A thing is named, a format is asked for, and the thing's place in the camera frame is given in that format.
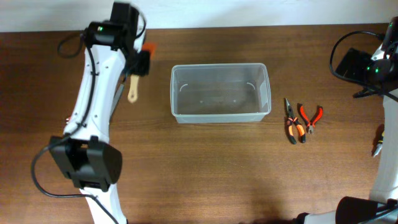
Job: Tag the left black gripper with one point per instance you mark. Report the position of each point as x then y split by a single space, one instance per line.
145 69

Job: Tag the clear plastic container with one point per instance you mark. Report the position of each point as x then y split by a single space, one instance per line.
220 93

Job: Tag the orange scraper wooden handle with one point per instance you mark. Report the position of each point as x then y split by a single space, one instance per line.
132 95

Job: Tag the long nose pliers orange black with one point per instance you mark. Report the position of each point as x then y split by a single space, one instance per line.
291 121

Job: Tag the screwdriver black yellow handle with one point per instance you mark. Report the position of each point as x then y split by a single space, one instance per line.
379 144

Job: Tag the small red cutting pliers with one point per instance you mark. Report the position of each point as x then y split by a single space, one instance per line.
310 123

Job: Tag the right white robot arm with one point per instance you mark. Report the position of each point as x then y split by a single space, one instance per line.
377 74

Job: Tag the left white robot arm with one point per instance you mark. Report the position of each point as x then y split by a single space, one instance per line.
115 48

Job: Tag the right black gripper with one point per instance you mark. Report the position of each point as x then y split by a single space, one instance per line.
360 59

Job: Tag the file black yellow handle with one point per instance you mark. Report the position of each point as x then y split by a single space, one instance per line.
116 99

